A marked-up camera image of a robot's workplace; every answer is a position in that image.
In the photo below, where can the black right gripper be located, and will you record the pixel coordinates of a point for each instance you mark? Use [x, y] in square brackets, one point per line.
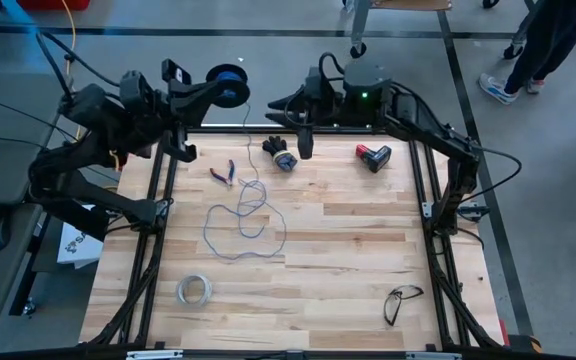
[328, 107]

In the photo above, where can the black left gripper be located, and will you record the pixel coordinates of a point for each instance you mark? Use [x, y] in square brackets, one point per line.
[183, 105]

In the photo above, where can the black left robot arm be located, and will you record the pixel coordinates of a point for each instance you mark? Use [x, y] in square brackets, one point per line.
[108, 125]

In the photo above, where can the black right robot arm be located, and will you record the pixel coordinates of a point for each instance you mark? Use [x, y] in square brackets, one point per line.
[418, 130]

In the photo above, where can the grey yellow work glove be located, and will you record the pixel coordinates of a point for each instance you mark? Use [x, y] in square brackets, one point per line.
[280, 155]

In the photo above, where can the red black power tool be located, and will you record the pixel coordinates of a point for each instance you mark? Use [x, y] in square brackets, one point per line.
[375, 159]

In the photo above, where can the wooden workbench grey legs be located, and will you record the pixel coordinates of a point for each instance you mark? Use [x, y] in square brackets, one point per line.
[360, 25]

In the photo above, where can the red plastic crate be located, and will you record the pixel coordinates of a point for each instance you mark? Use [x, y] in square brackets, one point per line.
[53, 4]

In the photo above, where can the grey desk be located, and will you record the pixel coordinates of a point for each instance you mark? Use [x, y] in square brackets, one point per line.
[18, 125]

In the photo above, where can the grey tape roll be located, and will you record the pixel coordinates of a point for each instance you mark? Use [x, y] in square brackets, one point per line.
[180, 290]

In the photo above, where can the white printed box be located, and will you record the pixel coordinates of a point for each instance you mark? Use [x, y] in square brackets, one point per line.
[80, 252]

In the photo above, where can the clear black safety glasses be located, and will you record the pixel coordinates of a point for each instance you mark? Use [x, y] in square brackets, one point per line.
[393, 300]

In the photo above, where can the person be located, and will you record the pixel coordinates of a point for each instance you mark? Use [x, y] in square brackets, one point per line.
[548, 40]

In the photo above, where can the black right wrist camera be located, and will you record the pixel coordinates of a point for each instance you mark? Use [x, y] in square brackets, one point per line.
[314, 82]

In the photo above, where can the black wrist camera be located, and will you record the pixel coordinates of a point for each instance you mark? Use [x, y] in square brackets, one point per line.
[175, 72]
[314, 82]

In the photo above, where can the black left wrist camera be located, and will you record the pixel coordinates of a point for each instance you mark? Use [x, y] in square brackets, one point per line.
[175, 72]

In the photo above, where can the white rail bracket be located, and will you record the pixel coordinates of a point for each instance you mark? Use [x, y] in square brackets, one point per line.
[428, 210]
[163, 207]

